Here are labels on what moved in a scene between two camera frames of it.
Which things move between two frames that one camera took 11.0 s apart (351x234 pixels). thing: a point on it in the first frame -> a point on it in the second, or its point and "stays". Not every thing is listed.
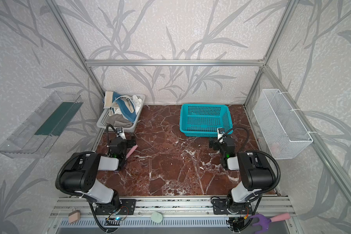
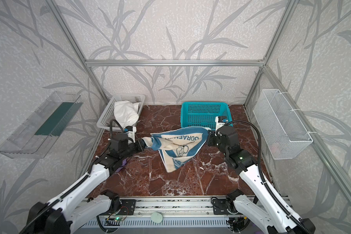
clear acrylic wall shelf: x=34 y=136 stays
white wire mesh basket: x=286 y=137 stays
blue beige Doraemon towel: x=123 y=106 -> x=177 y=147
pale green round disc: x=156 y=217 stays
